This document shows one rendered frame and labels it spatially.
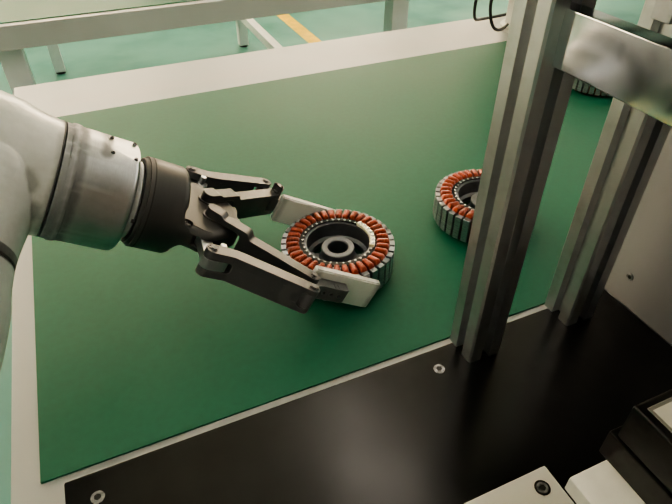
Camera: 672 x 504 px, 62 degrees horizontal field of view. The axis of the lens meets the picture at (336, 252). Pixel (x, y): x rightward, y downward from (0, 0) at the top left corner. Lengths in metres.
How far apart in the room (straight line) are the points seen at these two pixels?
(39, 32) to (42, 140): 1.01
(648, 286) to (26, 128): 0.49
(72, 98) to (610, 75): 0.85
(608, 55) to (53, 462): 0.44
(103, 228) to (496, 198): 0.28
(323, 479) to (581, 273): 0.26
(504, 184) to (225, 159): 0.47
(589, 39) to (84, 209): 0.34
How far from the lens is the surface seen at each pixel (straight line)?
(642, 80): 0.30
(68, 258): 0.65
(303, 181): 0.70
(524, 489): 0.41
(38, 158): 0.43
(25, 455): 0.49
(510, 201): 0.37
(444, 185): 0.64
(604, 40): 0.31
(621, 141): 0.44
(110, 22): 1.43
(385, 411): 0.43
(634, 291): 0.55
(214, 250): 0.44
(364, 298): 0.52
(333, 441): 0.42
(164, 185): 0.45
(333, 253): 0.55
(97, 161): 0.44
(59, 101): 1.01
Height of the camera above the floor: 1.13
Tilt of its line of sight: 39 degrees down
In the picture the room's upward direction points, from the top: straight up
